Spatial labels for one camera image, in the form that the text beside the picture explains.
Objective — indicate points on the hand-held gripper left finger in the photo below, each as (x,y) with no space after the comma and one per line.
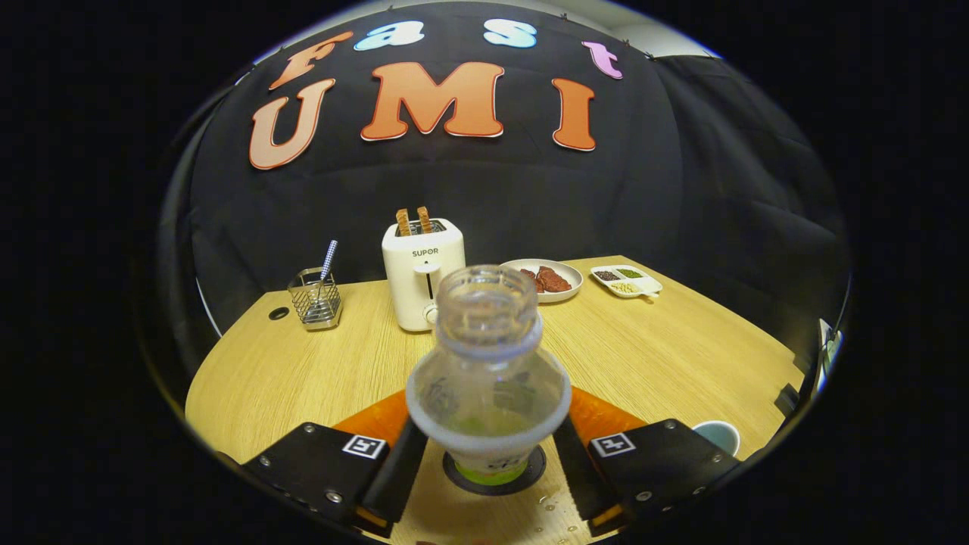
(397,477)

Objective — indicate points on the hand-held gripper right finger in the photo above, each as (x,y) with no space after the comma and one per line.
(583,484)

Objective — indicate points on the dark brown round coaster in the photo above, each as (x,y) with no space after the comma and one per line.
(535,469)

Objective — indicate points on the clear bottle white green label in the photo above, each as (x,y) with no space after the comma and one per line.
(488,401)

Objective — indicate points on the wooden table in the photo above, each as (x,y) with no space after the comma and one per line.
(666,348)

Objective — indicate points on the white toaster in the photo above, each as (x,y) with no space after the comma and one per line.
(409,288)

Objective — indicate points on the white round plate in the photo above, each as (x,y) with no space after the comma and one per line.
(566,291)

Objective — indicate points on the red meat slices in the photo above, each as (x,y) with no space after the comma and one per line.
(551,280)

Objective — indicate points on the white divided grain dish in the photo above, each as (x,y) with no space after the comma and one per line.
(645,286)

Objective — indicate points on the blue checked straw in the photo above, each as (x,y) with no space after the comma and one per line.
(328,257)

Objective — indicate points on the brown toast slice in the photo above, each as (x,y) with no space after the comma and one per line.
(403,222)
(424,219)

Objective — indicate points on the black backdrop cloth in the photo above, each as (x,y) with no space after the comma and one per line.
(492,197)

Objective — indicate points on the black table edge bracket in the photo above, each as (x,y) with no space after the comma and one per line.
(787,399)

